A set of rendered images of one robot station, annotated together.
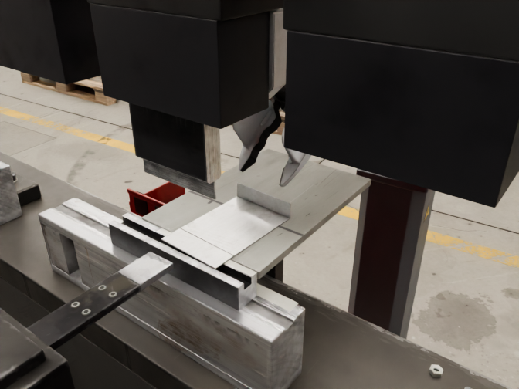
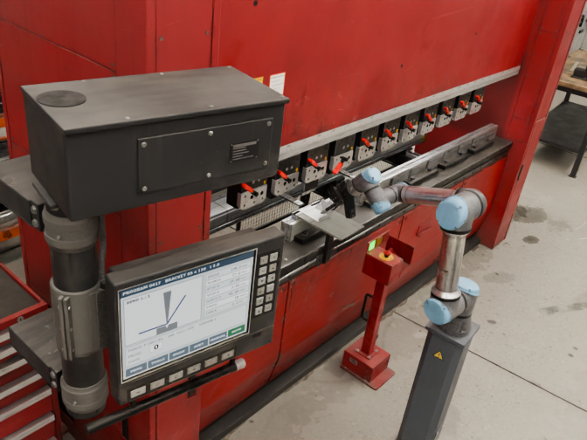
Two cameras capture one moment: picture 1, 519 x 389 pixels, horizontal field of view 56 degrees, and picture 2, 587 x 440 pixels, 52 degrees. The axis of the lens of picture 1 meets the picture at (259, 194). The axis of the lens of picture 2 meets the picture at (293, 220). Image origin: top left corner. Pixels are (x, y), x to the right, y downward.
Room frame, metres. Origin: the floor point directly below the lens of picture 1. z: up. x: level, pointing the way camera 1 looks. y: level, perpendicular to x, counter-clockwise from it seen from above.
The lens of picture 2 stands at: (0.43, -2.45, 2.38)
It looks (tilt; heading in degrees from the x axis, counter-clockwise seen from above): 30 degrees down; 91
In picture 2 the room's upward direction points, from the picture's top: 7 degrees clockwise
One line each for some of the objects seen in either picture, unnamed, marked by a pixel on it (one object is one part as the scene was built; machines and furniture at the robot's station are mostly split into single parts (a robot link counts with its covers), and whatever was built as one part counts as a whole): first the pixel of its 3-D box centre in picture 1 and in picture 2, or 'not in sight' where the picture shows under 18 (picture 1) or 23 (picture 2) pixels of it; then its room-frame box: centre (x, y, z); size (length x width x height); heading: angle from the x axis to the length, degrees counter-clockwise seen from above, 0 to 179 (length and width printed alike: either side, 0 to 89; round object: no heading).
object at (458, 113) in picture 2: not in sight; (457, 104); (1.27, 1.18, 1.26); 0.15 x 0.09 x 0.17; 53
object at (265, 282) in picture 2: not in sight; (193, 305); (0.19, -1.27, 1.42); 0.45 x 0.12 x 0.36; 42
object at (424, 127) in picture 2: not in sight; (423, 117); (1.03, 0.86, 1.26); 0.15 x 0.09 x 0.17; 53
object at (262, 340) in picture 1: (157, 285); (311, 218); (0.48, 0.13, 0.92); 0.39 x 0.06 x 0.10; 53
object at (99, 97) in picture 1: (96, 75); not in sight; (4.57, 1.52, 0.07); 1.20 x 0.80 x 0.14; 55
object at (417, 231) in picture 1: (384, 284); (432, 390); (1.14, -0.36, 0.39); 0.18 x 0.18 x 0.77; 58
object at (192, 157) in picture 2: not in sight; (159, 258); (0.10, -1.24, 1.53); 0.51 x 0.25 x 0.85; 42
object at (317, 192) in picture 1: (264, 200); (330, 221); (0.56, -0.01, 1.00); 0.26 x 0.18 x 0.01; 143
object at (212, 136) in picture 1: (174, 141); (309, 184); (0.44, 0.08, 1.13); 0.10 x 0.02 x 0.10; 53
